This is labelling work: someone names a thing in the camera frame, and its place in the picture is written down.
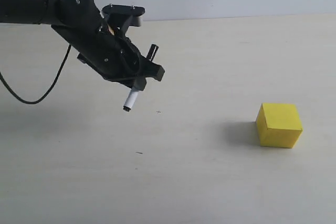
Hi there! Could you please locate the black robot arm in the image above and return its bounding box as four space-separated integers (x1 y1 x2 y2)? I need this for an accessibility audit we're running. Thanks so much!
1 0 165 90

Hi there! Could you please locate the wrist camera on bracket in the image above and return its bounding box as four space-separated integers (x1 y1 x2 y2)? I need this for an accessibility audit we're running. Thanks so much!
101 4 145 35

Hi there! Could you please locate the black and white marker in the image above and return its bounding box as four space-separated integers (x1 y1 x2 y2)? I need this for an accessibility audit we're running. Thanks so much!
123 44 159 112

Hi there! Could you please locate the yellow cube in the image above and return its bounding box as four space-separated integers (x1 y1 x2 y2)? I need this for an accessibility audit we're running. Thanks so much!
256 103 303 148

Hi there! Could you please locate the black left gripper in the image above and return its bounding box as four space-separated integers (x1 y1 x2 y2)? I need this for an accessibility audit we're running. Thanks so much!
77 24 165 91

